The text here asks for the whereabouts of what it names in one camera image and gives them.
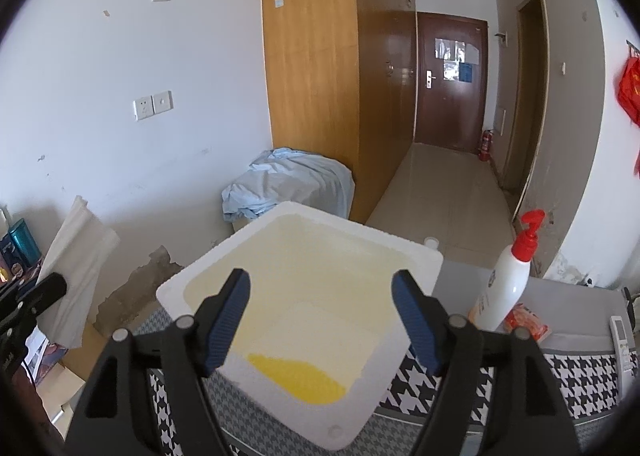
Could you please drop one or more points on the wooden wardrobe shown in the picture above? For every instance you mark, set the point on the wooden wardrobe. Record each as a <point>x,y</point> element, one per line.
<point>315,61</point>

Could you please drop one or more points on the light blue crumpled sheet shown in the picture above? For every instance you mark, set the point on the light blue crumpled sheet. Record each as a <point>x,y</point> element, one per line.
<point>290,181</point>

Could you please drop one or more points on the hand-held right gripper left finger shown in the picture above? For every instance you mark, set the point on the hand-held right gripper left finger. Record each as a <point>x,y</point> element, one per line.
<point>227,321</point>

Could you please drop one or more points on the blue door notice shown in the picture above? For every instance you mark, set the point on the blue door notice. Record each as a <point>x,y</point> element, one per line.
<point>465,72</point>

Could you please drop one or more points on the orange snack packet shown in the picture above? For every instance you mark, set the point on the orange snack packet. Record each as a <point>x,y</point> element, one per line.
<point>532,323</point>

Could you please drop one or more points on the teal metal can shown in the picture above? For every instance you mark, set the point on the teal metal can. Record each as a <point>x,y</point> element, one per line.
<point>25,241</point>

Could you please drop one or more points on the white wall outlet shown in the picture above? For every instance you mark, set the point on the white wall outlet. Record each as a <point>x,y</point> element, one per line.
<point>143,108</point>

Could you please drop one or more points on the yellow soft cloth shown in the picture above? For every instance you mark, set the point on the yellow soft cloth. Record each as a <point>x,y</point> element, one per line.
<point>300,381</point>

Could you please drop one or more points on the houndstooth table cloth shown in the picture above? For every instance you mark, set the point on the houndstooth table cloth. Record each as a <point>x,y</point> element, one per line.
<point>575,386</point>

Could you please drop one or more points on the white lotion bottle red pump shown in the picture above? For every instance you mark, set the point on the white lotion bottle red pump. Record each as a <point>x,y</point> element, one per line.
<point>502,286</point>

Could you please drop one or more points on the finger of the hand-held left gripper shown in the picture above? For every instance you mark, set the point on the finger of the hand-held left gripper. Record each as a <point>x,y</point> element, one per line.
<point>45,291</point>

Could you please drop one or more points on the white foam box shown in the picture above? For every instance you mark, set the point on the white foam box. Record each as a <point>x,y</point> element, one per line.
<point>350,246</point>

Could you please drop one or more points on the red plastic bag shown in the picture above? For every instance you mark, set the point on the red plastic bag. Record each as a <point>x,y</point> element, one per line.
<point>631,91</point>

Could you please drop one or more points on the white remote control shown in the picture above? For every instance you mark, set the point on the white remote control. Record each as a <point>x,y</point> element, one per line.
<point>621,341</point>

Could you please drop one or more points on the wooden side door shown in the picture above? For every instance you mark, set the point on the wooden side door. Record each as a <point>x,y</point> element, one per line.
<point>525,96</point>

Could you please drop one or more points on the red fire extinguisher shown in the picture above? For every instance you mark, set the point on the red fire extinguisher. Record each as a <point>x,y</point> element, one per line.
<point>485,146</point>

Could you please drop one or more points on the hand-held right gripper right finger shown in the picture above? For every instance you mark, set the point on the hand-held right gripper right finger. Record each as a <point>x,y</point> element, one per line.
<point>417,321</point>

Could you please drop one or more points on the dark brown entrance door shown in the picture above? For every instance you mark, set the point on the dark brown entrance door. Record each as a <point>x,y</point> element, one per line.
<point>450,106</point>

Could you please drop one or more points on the white round lid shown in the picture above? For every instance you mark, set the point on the white round lid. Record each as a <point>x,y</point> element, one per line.
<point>431,242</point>

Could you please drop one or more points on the white door notice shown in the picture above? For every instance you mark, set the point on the white door notice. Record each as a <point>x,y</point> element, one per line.
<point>452,48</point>

